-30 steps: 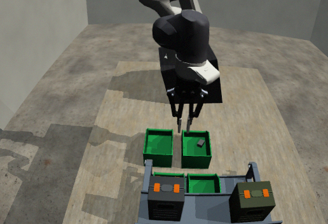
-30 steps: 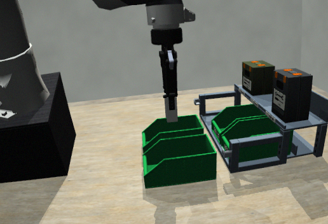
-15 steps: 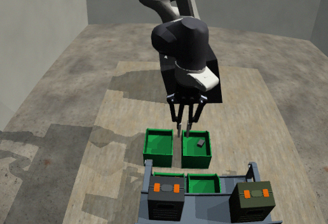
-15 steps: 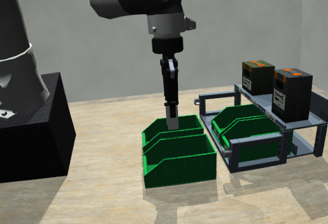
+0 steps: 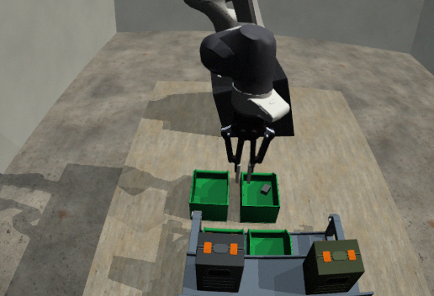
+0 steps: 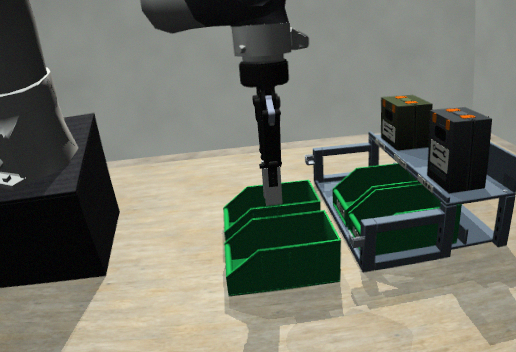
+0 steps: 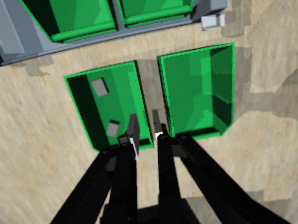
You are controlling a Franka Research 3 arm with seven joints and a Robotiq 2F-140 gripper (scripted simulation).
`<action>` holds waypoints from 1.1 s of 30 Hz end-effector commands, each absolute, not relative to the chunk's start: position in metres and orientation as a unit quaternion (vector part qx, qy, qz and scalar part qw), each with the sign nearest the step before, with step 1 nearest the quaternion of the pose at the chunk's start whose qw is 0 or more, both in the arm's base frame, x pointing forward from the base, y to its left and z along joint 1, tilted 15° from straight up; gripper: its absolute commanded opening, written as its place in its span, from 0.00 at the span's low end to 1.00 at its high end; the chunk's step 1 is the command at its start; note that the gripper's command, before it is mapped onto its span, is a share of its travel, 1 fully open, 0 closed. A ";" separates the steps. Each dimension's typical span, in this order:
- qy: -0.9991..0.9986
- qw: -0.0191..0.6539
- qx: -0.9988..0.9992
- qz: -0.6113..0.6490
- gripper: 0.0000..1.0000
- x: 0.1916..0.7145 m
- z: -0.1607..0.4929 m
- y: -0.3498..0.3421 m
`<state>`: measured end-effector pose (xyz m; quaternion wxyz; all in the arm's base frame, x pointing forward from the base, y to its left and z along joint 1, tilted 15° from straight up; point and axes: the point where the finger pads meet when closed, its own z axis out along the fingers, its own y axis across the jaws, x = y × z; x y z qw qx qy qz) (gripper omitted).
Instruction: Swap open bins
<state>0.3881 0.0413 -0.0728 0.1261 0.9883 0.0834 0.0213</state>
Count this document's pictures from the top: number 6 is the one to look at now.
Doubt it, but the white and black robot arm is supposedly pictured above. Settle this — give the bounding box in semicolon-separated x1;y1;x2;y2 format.
0;0;309;191

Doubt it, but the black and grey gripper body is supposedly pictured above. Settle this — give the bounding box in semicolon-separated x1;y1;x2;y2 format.
239;58;289;120

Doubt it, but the green open-front bin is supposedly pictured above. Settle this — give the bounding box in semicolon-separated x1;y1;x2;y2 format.
334;163;421;227
224;210;341;296
349;184;462;255
223;180;321;242

